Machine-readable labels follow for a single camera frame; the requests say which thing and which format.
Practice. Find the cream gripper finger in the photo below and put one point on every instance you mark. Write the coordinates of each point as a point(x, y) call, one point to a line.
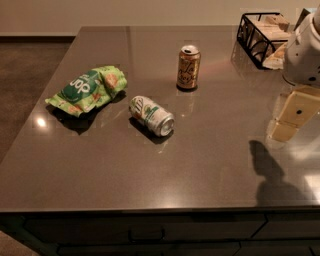
point(292, 111)

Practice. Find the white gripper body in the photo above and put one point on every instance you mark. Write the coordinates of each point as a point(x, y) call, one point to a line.
point(302, 55)

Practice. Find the silver green 7up can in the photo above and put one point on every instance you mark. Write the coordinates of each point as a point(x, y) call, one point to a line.
point(151, 115)

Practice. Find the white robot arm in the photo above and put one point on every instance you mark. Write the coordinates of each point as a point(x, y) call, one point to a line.
point(302, 70)

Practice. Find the orange LaCroix can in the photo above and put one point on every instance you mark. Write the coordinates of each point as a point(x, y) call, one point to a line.
point(188, 67)

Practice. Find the wooden blocks in basket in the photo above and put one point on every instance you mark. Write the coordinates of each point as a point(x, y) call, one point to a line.
point(271, 33)

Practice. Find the green chip bag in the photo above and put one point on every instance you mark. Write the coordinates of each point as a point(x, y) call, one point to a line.
point(91, 90)

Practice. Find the black wire basket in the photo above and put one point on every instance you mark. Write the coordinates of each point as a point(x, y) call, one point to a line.
point(245, 33)

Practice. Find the dark cabinet drawer handle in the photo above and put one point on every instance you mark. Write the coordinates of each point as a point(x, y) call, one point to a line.
point(146, 235)

